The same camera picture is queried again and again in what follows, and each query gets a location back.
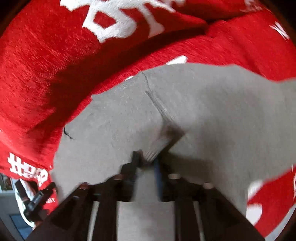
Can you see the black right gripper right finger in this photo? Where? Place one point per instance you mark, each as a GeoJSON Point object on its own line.
{"type": "Point", "coordinates": [201, 212]}

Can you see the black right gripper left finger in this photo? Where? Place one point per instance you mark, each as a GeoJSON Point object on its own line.
{"type": "Point", "coordinates": [71, 219]}

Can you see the grey knit sweater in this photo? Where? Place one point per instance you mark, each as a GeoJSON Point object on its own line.
{"type": "Point", "coordinates": [239, 128]}

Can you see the red printed blanket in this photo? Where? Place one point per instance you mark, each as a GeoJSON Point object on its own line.
{"type": "Point", "coordinates": [55, 55]}

